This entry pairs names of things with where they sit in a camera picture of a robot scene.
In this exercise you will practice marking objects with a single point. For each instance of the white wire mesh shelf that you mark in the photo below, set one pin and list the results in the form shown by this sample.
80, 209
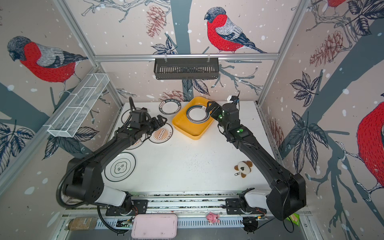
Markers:
81, 102

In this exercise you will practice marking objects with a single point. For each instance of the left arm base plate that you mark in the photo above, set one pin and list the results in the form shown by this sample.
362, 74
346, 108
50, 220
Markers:
138, 207

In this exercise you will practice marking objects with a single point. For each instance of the brown grain bag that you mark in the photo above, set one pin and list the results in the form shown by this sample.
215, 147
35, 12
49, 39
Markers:
82, 224

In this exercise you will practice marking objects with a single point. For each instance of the yellow plastic bin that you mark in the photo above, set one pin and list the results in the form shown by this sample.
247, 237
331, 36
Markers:
183, 125

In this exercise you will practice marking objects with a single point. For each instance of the green snack packet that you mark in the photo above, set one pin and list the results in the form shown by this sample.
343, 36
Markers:
295, 218

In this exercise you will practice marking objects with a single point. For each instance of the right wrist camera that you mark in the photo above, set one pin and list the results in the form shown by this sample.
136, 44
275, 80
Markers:
233, 100

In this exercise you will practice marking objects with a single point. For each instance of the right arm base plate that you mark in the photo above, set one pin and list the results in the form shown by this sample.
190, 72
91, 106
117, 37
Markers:
240, 207

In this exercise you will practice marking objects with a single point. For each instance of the green rim plate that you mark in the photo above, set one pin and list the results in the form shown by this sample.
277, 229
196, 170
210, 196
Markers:
196, 114
170, 107

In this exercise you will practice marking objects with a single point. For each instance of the orange sunburst plate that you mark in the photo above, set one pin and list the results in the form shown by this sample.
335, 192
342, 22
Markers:
125, 116
162, 135

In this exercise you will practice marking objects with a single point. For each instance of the brown white plush toy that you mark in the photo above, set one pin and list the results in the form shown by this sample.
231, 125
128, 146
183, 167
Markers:
243, 168

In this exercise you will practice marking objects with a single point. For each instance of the pink pig toy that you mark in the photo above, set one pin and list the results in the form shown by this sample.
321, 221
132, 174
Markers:
213, 219

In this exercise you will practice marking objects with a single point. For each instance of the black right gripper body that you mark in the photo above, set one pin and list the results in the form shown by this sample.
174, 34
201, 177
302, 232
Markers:
220, 114

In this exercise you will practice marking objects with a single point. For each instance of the pink plastic tray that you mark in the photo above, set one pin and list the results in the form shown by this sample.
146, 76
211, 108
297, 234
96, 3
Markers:
155, 226

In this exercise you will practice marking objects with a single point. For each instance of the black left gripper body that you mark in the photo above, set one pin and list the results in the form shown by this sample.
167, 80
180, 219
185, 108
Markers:
152, 124

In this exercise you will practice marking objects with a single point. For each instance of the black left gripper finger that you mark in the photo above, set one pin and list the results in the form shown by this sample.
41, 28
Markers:
160, 119
159, 124

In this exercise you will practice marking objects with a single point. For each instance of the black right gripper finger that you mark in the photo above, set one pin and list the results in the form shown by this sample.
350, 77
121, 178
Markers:
208, 115
211, 105

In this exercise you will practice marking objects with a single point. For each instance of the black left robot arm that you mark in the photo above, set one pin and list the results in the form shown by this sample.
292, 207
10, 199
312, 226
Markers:
83, 183

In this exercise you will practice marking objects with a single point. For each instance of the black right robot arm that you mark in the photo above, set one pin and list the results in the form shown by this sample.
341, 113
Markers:
288, 194

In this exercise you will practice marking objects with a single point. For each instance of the orange plate under arm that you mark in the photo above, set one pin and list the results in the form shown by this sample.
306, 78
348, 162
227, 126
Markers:
138, 143

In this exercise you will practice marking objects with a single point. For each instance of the black hanging wire basket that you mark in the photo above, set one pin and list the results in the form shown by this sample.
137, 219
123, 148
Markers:
186, 69

